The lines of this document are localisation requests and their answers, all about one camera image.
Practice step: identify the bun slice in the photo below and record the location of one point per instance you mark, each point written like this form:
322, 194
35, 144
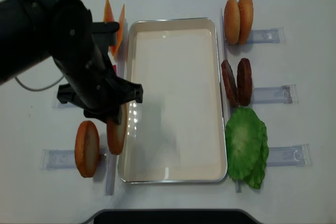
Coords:
87, 149
116, 132

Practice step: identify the top bun front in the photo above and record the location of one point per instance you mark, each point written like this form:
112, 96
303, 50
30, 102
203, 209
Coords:
231, 22

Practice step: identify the white metal tray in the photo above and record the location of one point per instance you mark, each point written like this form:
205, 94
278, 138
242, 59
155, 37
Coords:
176, 135

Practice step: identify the brown meat patty front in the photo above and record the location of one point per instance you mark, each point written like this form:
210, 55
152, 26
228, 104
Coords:
230, 84

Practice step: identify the brown meat patty rear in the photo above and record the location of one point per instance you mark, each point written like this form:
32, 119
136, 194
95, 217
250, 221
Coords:
244, 82

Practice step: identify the clear patty pusher rack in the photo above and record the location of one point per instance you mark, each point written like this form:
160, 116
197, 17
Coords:
285, 94

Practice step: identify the clear bottom bun pusher rack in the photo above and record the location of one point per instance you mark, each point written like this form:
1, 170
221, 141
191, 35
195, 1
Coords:
65, 159

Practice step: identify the brown meat patty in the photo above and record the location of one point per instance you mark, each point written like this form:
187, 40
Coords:
244, 82
230, 84

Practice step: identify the orange cheese slice left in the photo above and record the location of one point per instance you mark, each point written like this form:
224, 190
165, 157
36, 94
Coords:
108, 15

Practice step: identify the top bun rear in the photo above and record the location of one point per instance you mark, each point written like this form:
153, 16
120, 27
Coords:
246, 11

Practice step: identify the clear bun pusher rack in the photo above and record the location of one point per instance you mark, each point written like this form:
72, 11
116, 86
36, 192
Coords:
65, 159
259, 36

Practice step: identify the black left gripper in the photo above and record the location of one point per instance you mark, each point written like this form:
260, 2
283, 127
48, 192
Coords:
100, 97

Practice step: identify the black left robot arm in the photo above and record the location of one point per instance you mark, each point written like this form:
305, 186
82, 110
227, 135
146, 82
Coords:
33, 30

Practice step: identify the orange cheese slice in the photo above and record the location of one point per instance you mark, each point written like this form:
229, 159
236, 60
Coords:
108, 15
114, 49

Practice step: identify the black base panel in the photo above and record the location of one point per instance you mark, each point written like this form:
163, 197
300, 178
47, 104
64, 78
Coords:
171, 216

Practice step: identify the clear lettuce pusher rack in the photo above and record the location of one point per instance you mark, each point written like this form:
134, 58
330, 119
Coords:
297, 155

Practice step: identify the green lettuce leaf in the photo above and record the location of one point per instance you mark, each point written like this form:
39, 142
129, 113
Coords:
256, 177
243, 135

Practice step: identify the orange cheese slice right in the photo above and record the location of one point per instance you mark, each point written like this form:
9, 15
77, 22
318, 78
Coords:
114, 49

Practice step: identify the green lettuce leaf rear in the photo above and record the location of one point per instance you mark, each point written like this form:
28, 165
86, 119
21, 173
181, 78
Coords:
256, 177

